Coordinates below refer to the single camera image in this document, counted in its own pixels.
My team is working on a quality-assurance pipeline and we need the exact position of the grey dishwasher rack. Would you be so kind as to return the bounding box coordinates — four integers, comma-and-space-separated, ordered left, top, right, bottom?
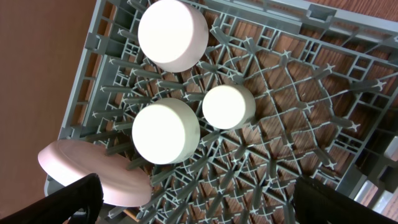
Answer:
59, 1, 397, 223

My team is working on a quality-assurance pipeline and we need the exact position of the white plastic cup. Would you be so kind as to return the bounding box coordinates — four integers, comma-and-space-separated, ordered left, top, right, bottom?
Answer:
202, 85, 256, 129

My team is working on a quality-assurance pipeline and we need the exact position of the large pink plate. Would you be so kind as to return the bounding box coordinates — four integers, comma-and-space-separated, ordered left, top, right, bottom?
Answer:
38, 139, 152, 207

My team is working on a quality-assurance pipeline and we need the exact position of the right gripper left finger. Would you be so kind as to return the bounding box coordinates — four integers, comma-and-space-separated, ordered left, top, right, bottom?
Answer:
1, 173, 103, 224

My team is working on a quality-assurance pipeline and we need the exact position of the small pink bowl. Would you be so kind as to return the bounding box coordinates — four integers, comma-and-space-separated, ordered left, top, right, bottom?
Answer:
137, 0, 209, 73

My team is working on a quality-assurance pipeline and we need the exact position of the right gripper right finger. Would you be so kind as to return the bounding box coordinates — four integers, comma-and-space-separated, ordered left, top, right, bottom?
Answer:
293, 176, 397, 224

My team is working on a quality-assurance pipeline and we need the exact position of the pale green bowl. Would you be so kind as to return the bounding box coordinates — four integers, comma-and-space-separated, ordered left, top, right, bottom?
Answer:
132, 98, 200, 164

